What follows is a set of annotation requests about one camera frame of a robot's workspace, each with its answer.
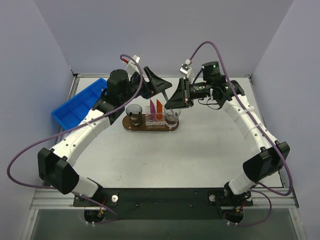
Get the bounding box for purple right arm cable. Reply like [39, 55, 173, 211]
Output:
[189, 41, 293, 227]

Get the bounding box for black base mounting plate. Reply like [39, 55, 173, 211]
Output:
[73, 187, 253, 220]

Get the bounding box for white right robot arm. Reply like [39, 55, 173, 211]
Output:
[164, 59, 290, 198]

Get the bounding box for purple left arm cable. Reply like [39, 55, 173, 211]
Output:
[6, 53, 145, 225]

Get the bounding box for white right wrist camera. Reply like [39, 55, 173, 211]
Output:
[179, 59, 195, 82]

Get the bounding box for orange toothpaste tube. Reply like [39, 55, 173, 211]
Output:
[156, 99, 163, 121]

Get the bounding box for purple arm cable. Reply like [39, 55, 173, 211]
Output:
[189, 41, 293, 227]
[6, 53, 145, 225]

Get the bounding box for clear textured acrylic holder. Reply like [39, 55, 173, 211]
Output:
[144, 106, 166, 130]

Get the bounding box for blue tinted glass cup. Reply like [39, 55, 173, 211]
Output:
[126, 104, 143, 127]

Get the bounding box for brown wooden oval tray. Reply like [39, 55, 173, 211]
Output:
[122, 114, 180, 132]

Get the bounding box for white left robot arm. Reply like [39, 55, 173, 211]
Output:
[37, 66, 172, 206]

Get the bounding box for blue plastic divided bin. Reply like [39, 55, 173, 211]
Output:
[51, 78, 107, 130]

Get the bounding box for pink toothpaste tube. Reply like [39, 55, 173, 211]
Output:
[149, 99, 156, 121]

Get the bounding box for clear glass cup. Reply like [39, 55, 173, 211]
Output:
[164, 108, 181, 128]

